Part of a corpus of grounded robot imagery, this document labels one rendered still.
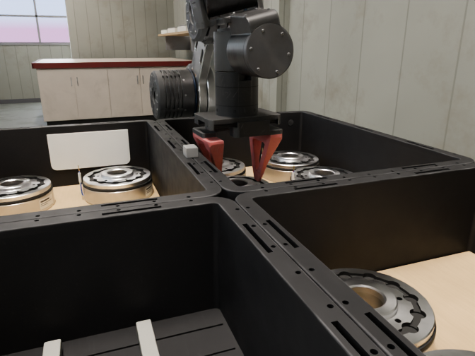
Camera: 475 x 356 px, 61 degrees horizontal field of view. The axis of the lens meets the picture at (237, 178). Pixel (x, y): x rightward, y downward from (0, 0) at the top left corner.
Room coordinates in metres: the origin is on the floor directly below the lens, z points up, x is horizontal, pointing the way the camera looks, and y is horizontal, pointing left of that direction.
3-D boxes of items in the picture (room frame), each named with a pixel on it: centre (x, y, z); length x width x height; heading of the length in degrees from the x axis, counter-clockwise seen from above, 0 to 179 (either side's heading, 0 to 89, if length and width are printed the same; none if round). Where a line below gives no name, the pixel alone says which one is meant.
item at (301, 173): (0.59, -0.13, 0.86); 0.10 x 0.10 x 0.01
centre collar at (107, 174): (0.59, 0.19, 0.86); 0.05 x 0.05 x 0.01
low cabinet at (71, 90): (6.49, 1.90, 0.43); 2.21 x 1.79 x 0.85; 112
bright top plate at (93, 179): (0.59, 0.19, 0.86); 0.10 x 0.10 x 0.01
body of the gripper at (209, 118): (0.54, 0.00, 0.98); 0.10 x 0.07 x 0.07; 114
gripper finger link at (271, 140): (0.55, -0.02, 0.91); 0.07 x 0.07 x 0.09; 24
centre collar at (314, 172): (0.59, -0.13, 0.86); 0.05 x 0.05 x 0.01
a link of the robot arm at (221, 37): (0.53, 0.00, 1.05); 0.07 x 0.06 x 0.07; 22
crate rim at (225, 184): (0.57, -0.06, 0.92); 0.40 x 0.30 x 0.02; 20
